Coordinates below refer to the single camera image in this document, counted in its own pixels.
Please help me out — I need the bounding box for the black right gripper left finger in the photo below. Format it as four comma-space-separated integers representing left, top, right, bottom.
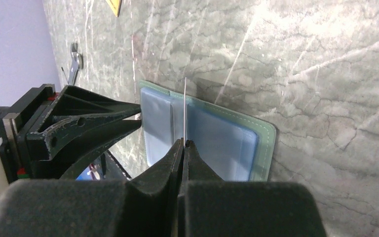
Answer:
0, 139, 184, 237

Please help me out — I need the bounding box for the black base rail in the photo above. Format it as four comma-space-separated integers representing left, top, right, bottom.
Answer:
90, 150, 132, 181

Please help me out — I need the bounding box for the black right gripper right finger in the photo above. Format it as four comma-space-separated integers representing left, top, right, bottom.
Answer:
180, 140, 326, 237

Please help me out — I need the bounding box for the silver open-end wrench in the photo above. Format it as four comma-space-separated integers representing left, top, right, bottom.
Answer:
68, 42, 83, 85

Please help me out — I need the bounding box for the green card holder wallet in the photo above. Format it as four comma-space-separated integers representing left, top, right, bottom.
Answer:
140, 80, 277, 181

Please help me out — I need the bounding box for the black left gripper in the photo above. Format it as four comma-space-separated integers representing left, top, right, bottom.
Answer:
0, 84, 142, 183

